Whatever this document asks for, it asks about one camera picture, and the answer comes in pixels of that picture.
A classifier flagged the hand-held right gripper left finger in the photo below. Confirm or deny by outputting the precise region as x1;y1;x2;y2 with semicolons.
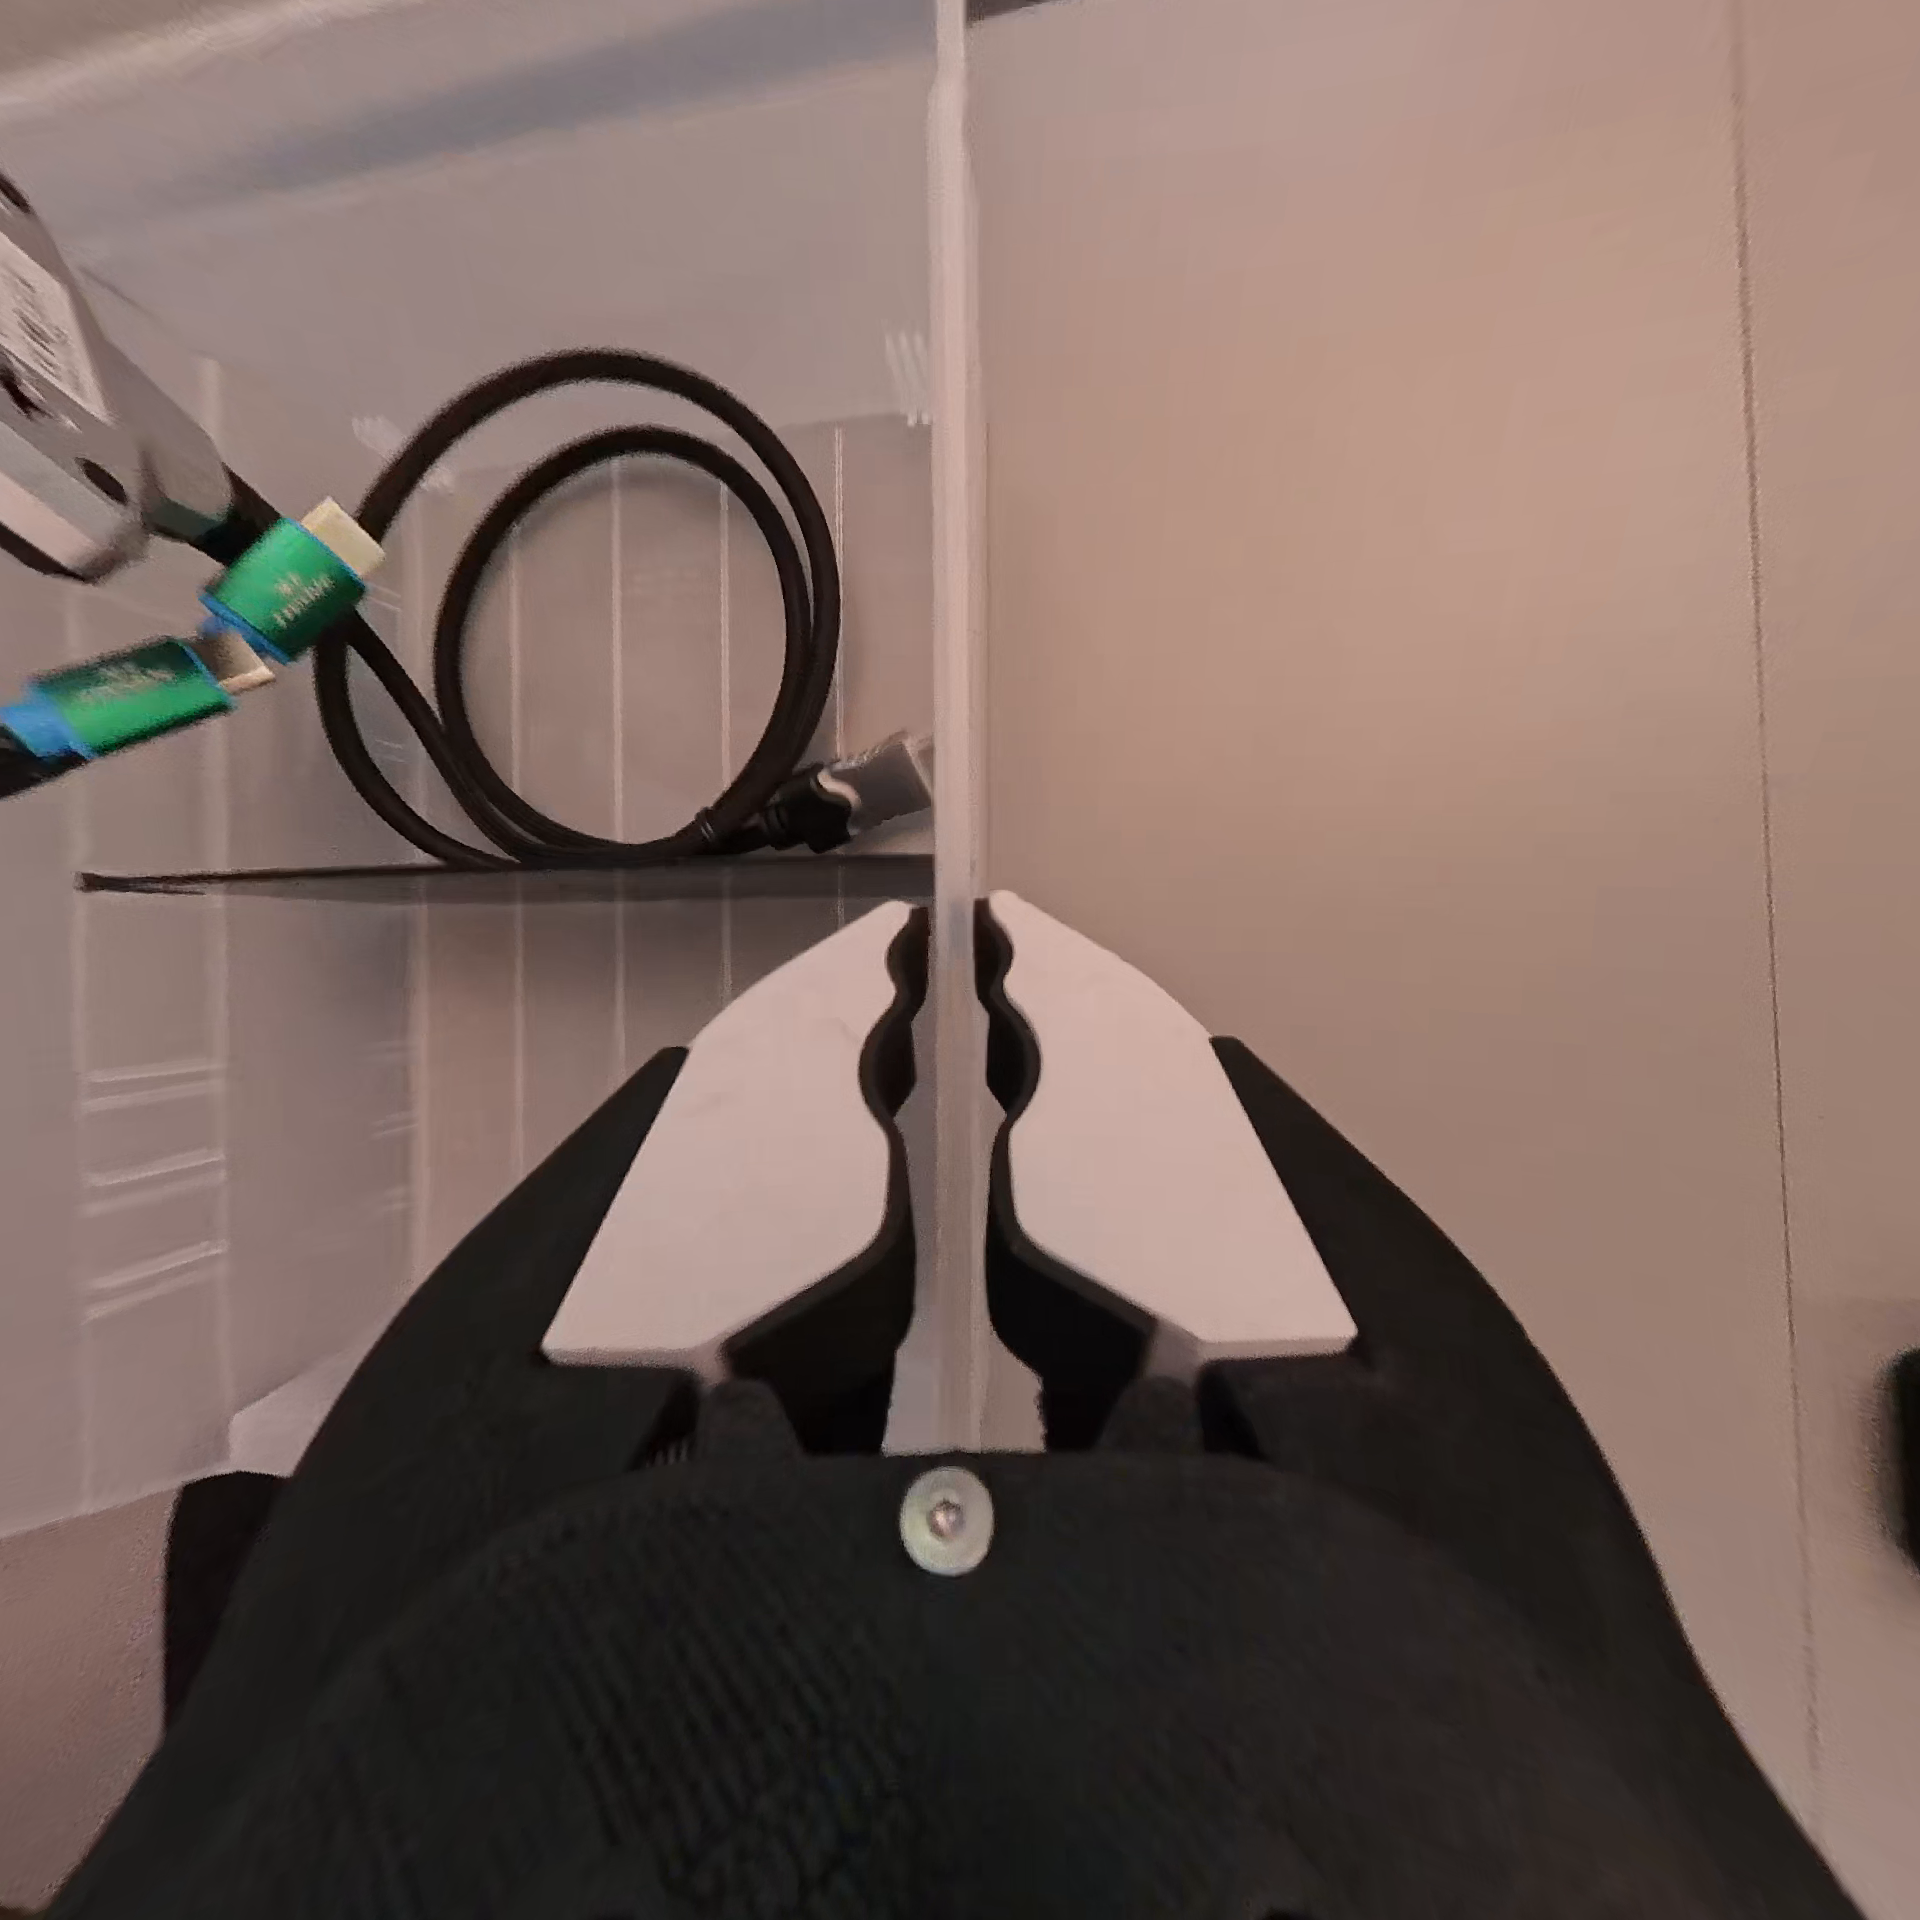
540;901;932;1377

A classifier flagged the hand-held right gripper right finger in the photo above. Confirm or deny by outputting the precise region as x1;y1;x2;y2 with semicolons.
971;891;1359;1361

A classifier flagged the black cable with grey plug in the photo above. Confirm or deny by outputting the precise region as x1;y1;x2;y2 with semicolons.
311;349;942;875

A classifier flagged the black braided hdmi cable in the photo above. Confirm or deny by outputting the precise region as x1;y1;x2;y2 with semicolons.
0;499;388;798

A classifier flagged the clear plastic organizer box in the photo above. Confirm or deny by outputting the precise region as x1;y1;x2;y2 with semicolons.
0;0;994;1539

